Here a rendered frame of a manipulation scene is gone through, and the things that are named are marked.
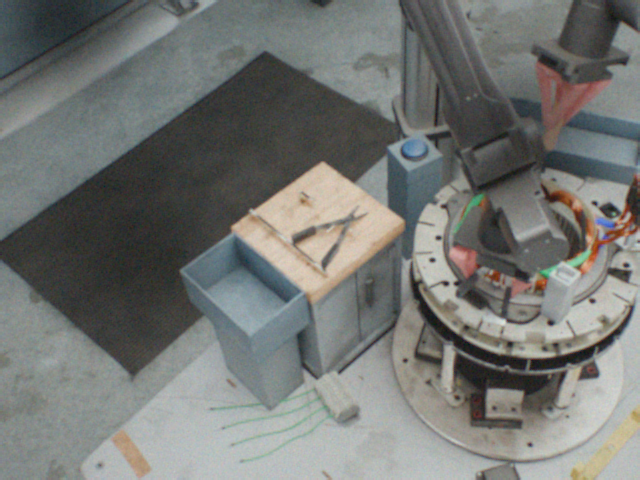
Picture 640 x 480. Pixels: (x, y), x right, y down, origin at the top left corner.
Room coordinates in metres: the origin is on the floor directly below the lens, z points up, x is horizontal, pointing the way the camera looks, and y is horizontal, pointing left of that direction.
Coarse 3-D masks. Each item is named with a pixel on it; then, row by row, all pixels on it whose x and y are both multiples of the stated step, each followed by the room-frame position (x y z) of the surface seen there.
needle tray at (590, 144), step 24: (576, 120) 1.00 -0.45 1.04; (600, 120) 0.98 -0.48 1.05; (624, 120) 0.97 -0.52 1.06; (576, 144) 0.96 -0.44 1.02; (600, 144) 0.95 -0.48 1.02; (624, 144) 0.95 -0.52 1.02; (552, 168) 0.91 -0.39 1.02; (576, 168) 0.90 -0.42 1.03; (600, 168) 0.88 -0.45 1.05; (624, 168) 0.86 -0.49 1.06
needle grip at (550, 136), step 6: (558, 102) 0.72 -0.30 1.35; (552, 108) 0.72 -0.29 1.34; (558, 126) 0.70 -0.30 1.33; (546, 132) 0.70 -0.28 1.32; (552, 132) 0.70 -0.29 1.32; (558, 132) 0.70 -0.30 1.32; (546, 138) 0.70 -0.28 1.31; (552, 138) 0.70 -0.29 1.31; (546, 144) 0.70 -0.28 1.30; (552, 144) 0.70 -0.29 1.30
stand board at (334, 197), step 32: (288, 192) 0.89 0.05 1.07; (320, 192) 0.88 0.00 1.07; (352, 192) 0.87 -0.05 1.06; (256, 224) 0.82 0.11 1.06; (288, 224) 0.82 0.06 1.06; (320, 224) 0.81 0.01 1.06; (352, 224) 0.80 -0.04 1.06; (384, 224) 0.80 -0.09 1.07; (288, 256) 0.75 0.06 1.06; (320, 256) 0.75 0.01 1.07; (352, 256) 0.74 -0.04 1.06; (320, 288) 0.69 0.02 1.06
